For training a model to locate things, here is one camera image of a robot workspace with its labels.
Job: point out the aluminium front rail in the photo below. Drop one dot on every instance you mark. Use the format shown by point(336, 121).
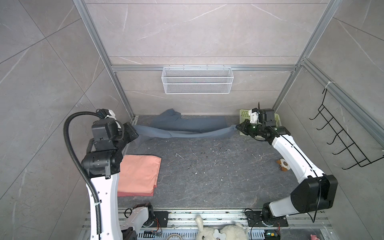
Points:
point(219, 217)

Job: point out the white wire mesh basket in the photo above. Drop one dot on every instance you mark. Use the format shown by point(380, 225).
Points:
point(199, 80)

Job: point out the aluminium frame post right corner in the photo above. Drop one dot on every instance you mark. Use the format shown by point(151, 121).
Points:
point(324, 21)

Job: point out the white plush toy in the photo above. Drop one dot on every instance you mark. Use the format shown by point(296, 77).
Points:
point(230, 232)

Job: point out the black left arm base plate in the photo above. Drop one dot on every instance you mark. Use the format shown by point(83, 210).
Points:
point(157, 219)

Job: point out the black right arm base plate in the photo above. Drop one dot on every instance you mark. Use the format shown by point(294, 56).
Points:
point(258, 219)

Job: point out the black wire hook rack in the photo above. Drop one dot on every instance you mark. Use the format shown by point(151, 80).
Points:
point(349, 145)

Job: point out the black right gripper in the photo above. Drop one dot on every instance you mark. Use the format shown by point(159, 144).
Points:
point(244, 129)

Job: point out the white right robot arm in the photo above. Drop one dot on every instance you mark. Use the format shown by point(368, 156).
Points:
point(316, 190)

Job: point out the folded pink t-shirt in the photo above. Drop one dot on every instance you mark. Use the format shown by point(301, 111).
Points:
point(138, 176)

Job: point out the aluminium frame post left corner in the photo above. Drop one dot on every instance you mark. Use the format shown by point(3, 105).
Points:
point(90, 26)

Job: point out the small brown plush toy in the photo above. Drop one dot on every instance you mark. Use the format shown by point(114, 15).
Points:
point(284, 166)

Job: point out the blue-grey t-shirt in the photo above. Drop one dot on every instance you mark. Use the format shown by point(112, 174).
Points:
point(171, 124)

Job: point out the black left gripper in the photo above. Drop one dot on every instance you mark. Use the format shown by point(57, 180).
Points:
point(129, 135)

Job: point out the aluminium frame post corner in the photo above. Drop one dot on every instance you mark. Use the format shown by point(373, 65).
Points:
point(324, 21)
point(90, 26)

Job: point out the light green plastic basket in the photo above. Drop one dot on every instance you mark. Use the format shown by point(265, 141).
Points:
point(255, 117)

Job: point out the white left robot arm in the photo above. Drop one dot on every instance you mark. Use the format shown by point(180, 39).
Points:
point(102, 164)

